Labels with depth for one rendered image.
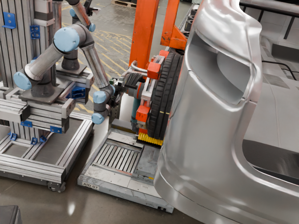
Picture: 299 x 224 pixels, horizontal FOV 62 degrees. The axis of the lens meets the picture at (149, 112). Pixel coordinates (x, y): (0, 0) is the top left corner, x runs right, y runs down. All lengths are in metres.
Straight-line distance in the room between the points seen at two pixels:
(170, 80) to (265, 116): 0.67
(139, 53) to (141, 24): 0.26
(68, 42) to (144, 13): 1.02
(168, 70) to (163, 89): 0.14
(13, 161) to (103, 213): 0.81
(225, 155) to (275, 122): 0.98
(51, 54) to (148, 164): 1.22
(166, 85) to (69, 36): 0.64
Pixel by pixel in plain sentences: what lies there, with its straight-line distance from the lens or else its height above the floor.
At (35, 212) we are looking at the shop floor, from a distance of 2.15.
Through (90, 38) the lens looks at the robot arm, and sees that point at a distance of 1.51.
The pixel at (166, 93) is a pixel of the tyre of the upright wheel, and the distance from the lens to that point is 1.57.
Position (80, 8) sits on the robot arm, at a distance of 2.18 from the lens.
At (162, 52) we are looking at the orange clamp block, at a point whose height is 1.11.
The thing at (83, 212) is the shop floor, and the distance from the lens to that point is 2.11.
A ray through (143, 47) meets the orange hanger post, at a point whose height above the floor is 1.04.
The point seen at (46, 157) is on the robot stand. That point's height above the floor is 0.21.
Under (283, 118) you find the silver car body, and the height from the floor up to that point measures 0.99.
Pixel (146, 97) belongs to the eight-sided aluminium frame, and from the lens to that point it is 1.62.
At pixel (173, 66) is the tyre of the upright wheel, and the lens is 1.65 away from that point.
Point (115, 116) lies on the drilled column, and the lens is 2.87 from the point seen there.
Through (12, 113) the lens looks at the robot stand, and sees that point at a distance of 1.84.
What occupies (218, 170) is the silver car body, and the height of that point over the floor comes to 1.16.
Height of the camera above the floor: 1.73
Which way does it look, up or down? 32 degrees down
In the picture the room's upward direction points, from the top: 11 degrees clockwise
